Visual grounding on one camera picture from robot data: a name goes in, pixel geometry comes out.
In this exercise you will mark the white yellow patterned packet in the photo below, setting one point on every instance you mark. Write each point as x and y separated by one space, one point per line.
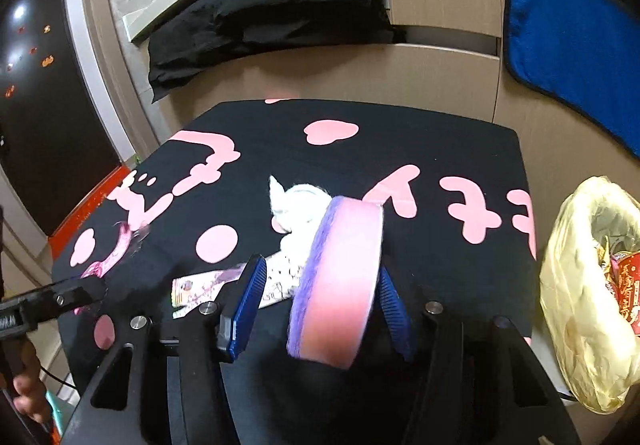
200 287

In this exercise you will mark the white tissue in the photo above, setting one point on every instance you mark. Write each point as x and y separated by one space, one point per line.
300 210

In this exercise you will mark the red snack packet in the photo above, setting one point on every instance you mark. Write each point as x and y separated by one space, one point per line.
630 300

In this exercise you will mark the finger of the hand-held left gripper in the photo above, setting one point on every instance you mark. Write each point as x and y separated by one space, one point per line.
75 297

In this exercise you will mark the purple pink sponge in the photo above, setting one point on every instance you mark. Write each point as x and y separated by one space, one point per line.
340 285

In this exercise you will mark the black mat with pink print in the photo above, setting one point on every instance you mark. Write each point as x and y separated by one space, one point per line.
400 135

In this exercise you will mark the black door with stickers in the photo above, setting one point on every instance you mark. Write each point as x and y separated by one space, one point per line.
50 100

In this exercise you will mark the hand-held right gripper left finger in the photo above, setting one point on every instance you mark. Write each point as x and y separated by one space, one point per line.
250 295

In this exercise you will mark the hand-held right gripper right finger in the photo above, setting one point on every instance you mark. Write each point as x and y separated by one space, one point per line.
396 312

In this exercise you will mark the person's left hand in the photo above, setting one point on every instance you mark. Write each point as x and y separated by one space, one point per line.
30 400

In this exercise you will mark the orange red strip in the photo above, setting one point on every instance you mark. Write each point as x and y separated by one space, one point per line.
90 210

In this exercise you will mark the blue cloth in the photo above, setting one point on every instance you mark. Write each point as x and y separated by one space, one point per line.
565 35

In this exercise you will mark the yellow plastic bag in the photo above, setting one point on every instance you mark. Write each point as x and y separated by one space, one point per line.
575 325

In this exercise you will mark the black cloth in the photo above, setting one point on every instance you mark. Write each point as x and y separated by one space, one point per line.
260 10

